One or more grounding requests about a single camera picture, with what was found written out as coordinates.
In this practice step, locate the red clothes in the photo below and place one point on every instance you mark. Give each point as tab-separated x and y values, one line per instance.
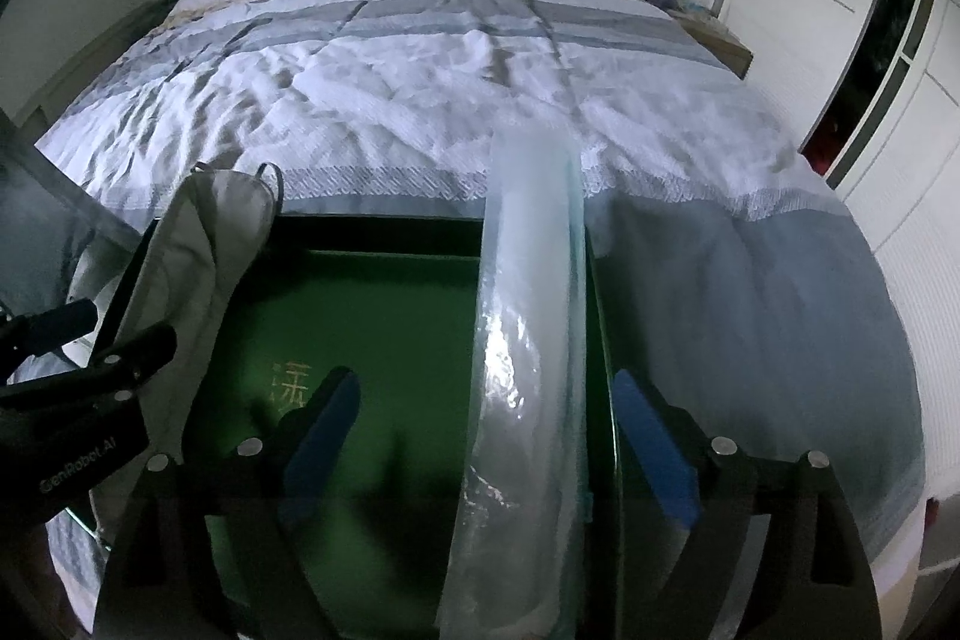
827	145

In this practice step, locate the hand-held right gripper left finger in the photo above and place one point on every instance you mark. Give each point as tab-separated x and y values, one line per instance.
330	419

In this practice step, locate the striped bed quilt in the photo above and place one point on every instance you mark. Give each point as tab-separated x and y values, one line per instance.
450	55

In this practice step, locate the wooden nightstand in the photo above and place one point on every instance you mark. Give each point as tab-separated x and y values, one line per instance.
721	39

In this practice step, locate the grey face mask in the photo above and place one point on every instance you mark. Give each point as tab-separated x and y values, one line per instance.
187	235

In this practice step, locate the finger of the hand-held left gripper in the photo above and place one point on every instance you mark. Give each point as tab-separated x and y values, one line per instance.
135	347
56	317

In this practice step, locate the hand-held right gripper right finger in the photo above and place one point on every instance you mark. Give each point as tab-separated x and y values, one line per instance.
660	452

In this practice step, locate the green storage box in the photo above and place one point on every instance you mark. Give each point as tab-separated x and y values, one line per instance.
360	325

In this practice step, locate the clear plastic packet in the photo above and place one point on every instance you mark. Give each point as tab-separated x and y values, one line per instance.
525	310

